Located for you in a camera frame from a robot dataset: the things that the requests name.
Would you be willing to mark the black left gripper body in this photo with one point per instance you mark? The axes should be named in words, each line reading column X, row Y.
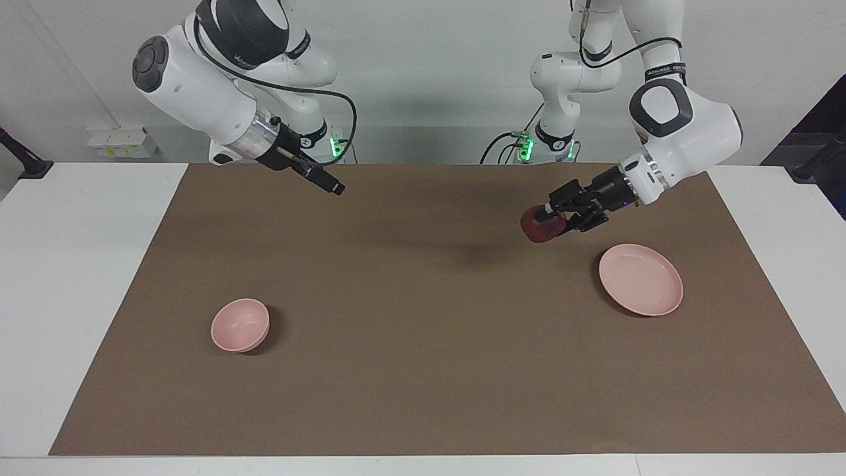
column 615, row 190

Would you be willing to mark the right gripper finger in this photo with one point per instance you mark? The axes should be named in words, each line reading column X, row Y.
column 317, row 182
column 317, row 173

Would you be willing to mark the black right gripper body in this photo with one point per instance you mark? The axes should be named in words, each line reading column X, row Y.
column 281, row 149

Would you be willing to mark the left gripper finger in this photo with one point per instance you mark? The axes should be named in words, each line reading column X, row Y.
column 587, row 221
column 572, row 197

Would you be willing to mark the dark red apple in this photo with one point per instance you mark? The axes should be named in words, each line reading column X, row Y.
column 538, row 228

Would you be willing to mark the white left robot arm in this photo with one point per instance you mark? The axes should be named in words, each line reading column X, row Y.
column 687, row 125

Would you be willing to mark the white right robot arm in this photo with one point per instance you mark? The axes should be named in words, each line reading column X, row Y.
column 198, row 86

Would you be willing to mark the large pink bowl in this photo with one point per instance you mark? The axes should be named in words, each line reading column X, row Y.
column 641, row 279

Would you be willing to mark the small pink bowl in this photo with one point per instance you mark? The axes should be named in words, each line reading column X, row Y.
column 239, row 324

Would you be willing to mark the brown table mat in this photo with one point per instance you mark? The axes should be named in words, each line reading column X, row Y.
column 423, row 330

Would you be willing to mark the black stand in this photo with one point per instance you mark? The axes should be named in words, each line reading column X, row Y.
column 26, row 165
column 816, row 165

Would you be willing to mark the dark side panel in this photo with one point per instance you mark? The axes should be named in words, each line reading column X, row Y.
column 826, row 112

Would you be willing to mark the white wall socket box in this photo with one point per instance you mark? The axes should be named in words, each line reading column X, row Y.
column 122, row 143

